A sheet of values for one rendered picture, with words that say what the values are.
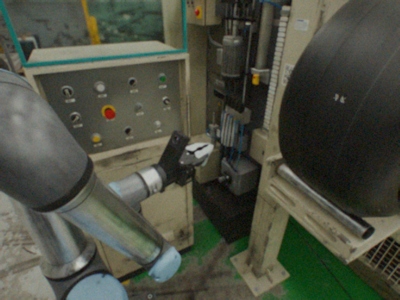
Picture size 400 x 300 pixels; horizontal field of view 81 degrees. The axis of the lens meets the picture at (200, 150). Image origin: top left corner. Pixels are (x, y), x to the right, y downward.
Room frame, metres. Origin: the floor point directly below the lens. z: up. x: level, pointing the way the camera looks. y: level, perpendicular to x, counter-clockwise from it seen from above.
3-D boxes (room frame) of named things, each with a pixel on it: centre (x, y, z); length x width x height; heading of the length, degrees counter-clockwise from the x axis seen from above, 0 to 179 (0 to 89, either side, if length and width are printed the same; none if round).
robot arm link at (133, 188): (0.43, 0.19, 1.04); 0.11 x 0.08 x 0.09; 133
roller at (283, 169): (0.58, -0.39, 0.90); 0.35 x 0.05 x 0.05; 27
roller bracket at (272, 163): (0.80, -0.43, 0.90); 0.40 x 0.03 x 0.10; 117
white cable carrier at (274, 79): (0.92, -0.31, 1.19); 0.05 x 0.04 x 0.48; 117
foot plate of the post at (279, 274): (0.86, -0.38, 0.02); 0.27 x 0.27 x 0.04; 27
